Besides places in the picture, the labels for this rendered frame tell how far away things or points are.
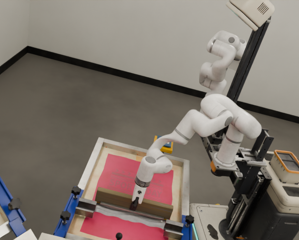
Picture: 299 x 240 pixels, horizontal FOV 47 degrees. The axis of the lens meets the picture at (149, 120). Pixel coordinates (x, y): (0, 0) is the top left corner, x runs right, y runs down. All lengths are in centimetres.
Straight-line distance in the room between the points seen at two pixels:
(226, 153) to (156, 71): 341
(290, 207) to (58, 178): 197
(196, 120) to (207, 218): 149
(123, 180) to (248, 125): 73
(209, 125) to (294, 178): 112
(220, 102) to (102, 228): 81
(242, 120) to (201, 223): 131
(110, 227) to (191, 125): 61
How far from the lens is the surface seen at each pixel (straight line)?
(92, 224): 170
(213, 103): 162
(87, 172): 189
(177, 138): 157
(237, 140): 191
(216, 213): 299
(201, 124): 152
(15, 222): 141
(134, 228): 172
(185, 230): 173
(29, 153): 356
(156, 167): 157
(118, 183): 192
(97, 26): 515
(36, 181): 326
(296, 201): 244
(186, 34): 502
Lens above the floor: 224
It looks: 31 degrees down
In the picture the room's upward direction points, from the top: 15 degrees clockwise
